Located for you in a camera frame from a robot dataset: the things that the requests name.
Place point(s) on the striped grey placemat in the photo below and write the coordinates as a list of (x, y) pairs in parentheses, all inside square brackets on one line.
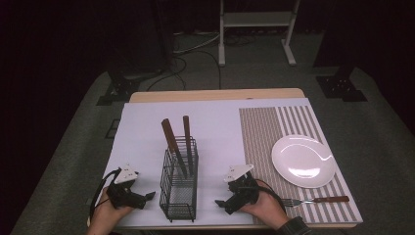
[(261, 140)]

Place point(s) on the wooden table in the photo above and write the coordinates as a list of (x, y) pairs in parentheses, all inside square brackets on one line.
[(215, 94)]

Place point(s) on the person's left hand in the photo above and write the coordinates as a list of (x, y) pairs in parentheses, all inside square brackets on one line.
[(107, 212)]

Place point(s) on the dark floor socket plate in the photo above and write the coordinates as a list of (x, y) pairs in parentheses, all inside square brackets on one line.
[(113, 129)]

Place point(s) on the person's right hand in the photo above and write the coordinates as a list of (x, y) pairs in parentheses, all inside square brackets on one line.
[(266, 209)]

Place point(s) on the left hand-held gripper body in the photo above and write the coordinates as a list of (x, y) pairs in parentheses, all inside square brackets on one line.
[(125, 196)]

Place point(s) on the white metal stand frame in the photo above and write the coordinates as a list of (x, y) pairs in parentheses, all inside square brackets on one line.
[(257, 19)]

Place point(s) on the white table sheet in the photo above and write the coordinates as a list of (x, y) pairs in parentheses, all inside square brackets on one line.
[(147, 130)]

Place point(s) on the black stand base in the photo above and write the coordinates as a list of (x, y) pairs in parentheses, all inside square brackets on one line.
[(122, 86), (341, 87)]

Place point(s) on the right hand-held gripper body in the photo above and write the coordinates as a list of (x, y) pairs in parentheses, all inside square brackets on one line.
[(241, 192)]

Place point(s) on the white round plate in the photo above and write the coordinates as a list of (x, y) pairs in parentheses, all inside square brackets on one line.
[(303, 161)]

